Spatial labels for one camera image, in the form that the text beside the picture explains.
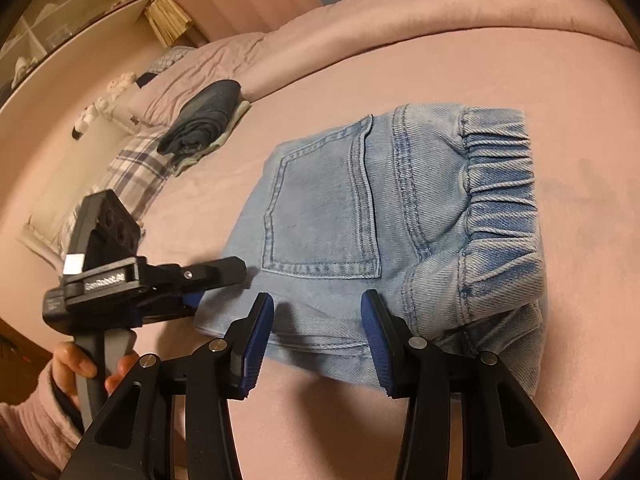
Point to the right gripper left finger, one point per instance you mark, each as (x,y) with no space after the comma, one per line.
(132,437)

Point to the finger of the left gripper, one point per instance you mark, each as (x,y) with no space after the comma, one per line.
(213,274)
(169,306)

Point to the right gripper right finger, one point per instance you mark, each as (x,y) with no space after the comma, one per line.
(504,436)

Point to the light blue denim pants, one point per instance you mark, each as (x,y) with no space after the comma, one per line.
(431,205)

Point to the pink sleeved left forearm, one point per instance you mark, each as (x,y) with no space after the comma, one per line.
(38,432)

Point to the person's left hand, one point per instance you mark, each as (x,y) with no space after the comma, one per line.
(69,361)

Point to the pink bed sheet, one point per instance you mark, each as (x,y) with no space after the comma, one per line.
(580,99)

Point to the folded pale green garment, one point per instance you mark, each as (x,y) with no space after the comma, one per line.
(180,164)

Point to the plaid pillow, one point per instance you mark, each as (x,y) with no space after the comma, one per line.
(108,158)

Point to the folded dark denim jeans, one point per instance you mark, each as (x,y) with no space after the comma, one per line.
(202,119)

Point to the pink pillow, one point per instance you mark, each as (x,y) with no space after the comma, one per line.
(159,102)

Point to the plush toy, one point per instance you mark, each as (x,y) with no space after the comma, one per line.
(103,104)

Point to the grey patterned cloth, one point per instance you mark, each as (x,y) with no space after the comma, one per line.
(168,59)

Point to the stack of yellowed books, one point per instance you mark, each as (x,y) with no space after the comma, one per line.
(168,20)

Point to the white shelf unit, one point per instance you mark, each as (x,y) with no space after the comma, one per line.
(45,26)

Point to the pink duvet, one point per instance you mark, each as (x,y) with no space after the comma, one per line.
(330,34)

